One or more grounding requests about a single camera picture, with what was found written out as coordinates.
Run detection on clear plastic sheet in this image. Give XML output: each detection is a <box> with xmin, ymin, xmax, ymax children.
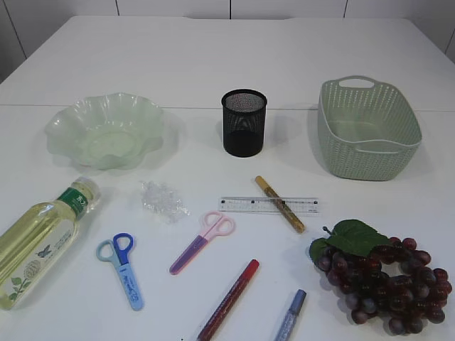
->
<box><xmin>141</xmin><ymin>181</ymin><xmax>191</xmax><ymax>224</ymax></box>

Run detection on blue scissors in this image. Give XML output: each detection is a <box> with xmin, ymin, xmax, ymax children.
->
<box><xmin>96</xmin><ymin>233</ymin><xmax>144</xmax><ymax>311</ymax></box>

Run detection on purple grape bunch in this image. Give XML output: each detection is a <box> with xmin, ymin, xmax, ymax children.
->
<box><xmin>309</xmin><ymin>220</ymin><xmax>453</xmax><ymax>335</ymax></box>

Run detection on clear plastic ruler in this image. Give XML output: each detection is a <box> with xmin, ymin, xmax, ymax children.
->
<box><xmin>218</xmin><ymin>197</ymin><xmax>320</xmax><ymax>215</ymax></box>

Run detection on black mesh pen holder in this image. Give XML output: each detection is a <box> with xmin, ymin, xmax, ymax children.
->
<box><xmin>221</xmin><ymin>89</ymin><xmax>267</xmax><ymax>158</ymax></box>

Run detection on gold glitter pen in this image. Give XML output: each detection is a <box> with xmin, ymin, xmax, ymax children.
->
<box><xmin>255</xmin><ymin>175</ymin><xmax>306</xmax><ymax>234</ymax></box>

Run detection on green wavy glass plate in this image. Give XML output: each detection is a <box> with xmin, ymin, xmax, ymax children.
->
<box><xmin>44</xmin><ymin>92</ymin><xmax>164</xmax><ymax>170</ymax></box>

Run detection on red glitter pen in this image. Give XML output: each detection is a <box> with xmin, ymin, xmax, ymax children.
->
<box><xmin>197</xmin><ymin>259</ymin><xmax>259</xmax><ymax>341</ymax></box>

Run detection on green plastic woven basket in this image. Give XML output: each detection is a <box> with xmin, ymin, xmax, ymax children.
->
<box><xmin>318</xmin><ymin>76</ymin><xmax>422</xmax><ymax>181</ymax></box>

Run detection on blue glitter pen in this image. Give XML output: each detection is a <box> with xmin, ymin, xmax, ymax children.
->
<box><xmin>274</xmin><ymin>289</ymin><xmax>306</xmax><ymax>341</ymax></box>

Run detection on pink purple scissors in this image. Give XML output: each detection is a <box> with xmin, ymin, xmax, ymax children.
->
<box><xmin>169</xmin><ymin>211</ymin><xmax>235</xmax><ymax>276</ymax></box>

